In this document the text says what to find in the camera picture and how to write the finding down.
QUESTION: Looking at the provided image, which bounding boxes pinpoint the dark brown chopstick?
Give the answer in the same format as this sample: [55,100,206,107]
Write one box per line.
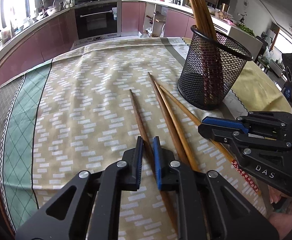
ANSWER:
[129,89,178,232]

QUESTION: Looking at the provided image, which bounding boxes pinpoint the long crossing bamboo chopstick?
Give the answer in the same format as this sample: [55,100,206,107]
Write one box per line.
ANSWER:
[160,85,261,196]

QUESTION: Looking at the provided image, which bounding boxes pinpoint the pink kitchen cabinets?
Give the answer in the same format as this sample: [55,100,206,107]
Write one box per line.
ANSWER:
[0,0,195,86]

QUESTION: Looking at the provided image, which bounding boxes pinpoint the right hand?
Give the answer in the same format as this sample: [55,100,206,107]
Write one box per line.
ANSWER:
[268,186,292,204]

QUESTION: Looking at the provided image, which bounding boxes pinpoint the dark bamboo chopstick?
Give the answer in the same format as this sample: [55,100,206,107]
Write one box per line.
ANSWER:
[148,72,190,166]

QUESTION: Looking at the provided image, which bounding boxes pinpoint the yellow cloth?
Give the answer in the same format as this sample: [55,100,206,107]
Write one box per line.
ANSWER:
[232,61,292,113]

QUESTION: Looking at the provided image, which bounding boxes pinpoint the black mesh utensil holder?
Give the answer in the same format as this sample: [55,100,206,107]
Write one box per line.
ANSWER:
[177,25,253,110]

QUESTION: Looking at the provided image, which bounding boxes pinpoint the patterned beige tablecloth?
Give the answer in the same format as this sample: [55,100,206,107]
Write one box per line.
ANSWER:
[0,36,269,240]

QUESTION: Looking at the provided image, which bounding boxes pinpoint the chopstick in holder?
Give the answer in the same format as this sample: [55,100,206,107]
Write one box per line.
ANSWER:
[190,0,218,42]
[189,0,207,34]
[189,0,211,38]
[185,0,218,42]

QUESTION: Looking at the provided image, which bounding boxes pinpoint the built-in black oven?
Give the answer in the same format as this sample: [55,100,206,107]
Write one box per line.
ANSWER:
[75,2,118,40]

